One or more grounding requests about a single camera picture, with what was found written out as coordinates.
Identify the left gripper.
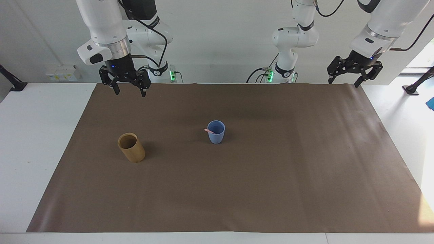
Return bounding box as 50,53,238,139
327,50,384,88

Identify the white wall socket box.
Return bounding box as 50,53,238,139
45,65,82,82

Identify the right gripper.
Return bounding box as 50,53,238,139
99,54,152,98

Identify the wooden cylinder cup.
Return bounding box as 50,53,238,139
117,133,146,163

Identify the blue cup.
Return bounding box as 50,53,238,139
207,120,226,145

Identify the black stand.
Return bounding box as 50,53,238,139
0,64,28,92
402,66,434,95

